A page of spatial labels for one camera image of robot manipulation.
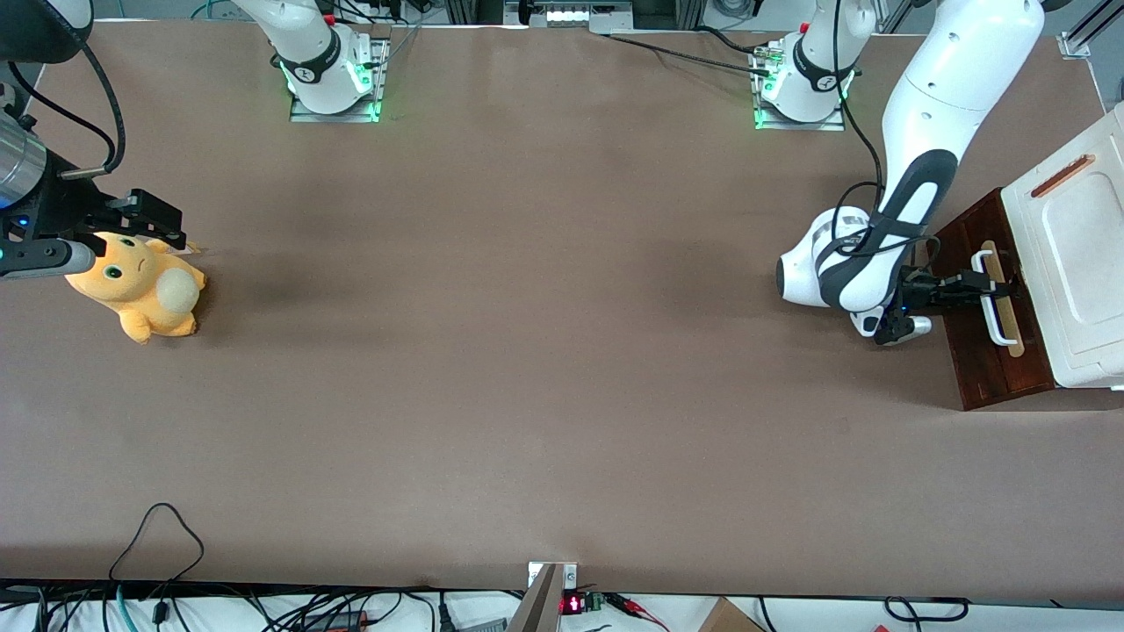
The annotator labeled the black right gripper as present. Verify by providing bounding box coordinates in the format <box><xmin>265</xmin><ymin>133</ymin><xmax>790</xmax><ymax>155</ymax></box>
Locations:
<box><xmin>0</xmin><ymin>149</ymin><xmax>189</xmax><ymax>251</ymax></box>

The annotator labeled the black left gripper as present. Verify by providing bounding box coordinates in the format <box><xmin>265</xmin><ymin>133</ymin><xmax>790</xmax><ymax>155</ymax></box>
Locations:
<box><xmin>896</xmin><ymin>269</ymin><xmax>1004</xmax><ymax>318</ymax></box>

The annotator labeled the white drawer handle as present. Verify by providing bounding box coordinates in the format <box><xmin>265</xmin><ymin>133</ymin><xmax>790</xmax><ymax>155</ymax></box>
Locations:
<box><xmin>970</xmin><ymin>248</ymin><xmax>1012</xmax><ymax>346</ymax></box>

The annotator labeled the yellow plush toy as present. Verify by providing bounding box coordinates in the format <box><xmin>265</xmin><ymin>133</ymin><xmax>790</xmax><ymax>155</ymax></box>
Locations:
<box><xmin>64</xmin><ymin>231</ymin><xmax>209</xmax><ymax>345</ymax></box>

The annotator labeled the orange strip on cabinet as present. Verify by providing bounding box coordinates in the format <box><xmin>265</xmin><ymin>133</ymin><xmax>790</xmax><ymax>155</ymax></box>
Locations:
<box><xmin>1030</xmin><ymin>154</ymin><xmax>1097</xmax><ymax>200</ymax></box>

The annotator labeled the brown cardboard box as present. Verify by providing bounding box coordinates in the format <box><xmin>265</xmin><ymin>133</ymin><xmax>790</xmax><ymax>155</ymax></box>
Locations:
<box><xmin>697</xmin><ymin>596</ymin><xmax>766</xmax><ymax>632</ymax></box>

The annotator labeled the black power adapter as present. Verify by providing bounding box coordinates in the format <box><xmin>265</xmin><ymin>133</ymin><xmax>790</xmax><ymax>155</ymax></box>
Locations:
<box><xmin>301</xmin><ymin>609</ymin><xmax>371</xmax><ymax>632</ymax></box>

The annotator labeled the white power strip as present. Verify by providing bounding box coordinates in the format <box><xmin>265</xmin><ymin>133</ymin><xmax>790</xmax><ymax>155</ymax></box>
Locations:
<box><xmin>504</xmin><ymin>0</ymin><xmax>635</xmax><ymax>35</ymax></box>

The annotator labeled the red clip lead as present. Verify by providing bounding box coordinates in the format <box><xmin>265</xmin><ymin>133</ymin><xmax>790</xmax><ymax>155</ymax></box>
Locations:
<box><xmin>604</xmin><ymin>593</ymin><xmax>670</xmax><ymax>631</ymax></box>

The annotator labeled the light wooden handle strip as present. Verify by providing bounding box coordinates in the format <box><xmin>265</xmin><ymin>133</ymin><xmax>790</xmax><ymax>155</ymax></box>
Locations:
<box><xmin>982</xmin><ymin>240</ymin><xmax>1027</xmax><ymax>359</ymax></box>

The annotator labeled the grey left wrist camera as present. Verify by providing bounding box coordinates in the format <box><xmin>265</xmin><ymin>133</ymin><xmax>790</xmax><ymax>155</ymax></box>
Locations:
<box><xmin>872</xmin><ymin>307</ymin><xmax>934</xmax><ymax>348</ymax></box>

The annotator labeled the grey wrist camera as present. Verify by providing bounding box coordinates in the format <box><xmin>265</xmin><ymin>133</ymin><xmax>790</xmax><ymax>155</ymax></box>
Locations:
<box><xmin>872</xmin><ymin>307</ymin><xmax>934</xmax><ymax>348</ymax></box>
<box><xmin>0</xmin><ymin>238</ymin><xmax>97</xmax><ymax>281</ymax></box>

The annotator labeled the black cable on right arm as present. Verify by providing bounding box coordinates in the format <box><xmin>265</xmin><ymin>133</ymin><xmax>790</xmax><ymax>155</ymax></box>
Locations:
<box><xmin>4</xmin><ymin>39</ymin><xmax>127</xmax><ymax>180</ymax></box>

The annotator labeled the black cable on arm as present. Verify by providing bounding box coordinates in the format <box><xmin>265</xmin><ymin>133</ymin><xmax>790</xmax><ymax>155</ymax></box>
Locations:
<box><xmin>829</xmin><ymin>0</ymin><xmax>925</xmax><ymax>261</ymax></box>
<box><xmin>4</xmin><ymin>39</ymin><xmax>127</xmax><ymax>180</ymax></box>

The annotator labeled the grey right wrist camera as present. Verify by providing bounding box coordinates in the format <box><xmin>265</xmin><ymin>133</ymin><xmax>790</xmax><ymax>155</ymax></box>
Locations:
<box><xmin>0</xmin><ymin>238</ymin><xmax>97</xmax><ymax>281</ymax></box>

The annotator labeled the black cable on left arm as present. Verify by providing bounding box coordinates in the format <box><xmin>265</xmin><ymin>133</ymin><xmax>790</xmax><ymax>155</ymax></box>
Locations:
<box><xmin>829</xmin><ymin>0</ymin><xmax>925</xmax><ymax>261</ymax></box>

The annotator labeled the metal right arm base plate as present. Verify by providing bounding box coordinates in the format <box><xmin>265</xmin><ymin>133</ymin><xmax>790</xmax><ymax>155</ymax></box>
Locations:
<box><xmin>289</xmin><ymin>35</ymin><xmax>389</xmax><ymax>125</ymax></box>

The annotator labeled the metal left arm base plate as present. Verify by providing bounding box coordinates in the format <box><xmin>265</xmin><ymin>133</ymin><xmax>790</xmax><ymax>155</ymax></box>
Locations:
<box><xmin>753</xmin><ymin>44</ymin><xmax>847</xmax><ymax>133</ymax></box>

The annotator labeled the aluminium frame profile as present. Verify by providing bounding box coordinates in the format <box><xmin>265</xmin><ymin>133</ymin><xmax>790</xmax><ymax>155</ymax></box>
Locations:
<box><xmin>1057</xmin><ymin>0</ymin><xmax>1124</xmax><ymax>61</ymax></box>

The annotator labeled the black looped table cable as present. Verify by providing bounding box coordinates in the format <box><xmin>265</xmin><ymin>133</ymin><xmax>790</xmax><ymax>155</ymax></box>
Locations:
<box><xmin>108</xmin><ymin>502</ymin><xmax>206</xmax><ymax>585</ymax></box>

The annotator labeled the black looped floor cable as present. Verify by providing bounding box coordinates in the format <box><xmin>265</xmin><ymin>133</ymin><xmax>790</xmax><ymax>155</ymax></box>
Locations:
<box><xmin>882</xmin><ymin>595</ymin><xmax>972</xmax><ymax>623</ymax></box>

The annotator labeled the black cable between arm bases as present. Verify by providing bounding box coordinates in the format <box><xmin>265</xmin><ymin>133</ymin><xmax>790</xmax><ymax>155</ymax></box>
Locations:
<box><xmin>604</xmin><ymin>32</ymin><xmax>775</xmax><ymax>75</ymax></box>

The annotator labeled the grey metal camera mount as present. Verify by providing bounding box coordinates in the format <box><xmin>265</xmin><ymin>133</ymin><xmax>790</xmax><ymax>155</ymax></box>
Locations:
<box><xmin>505</xmin><ymin>561</ymin><xmax>580</xmax><ymax>632</ymax></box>

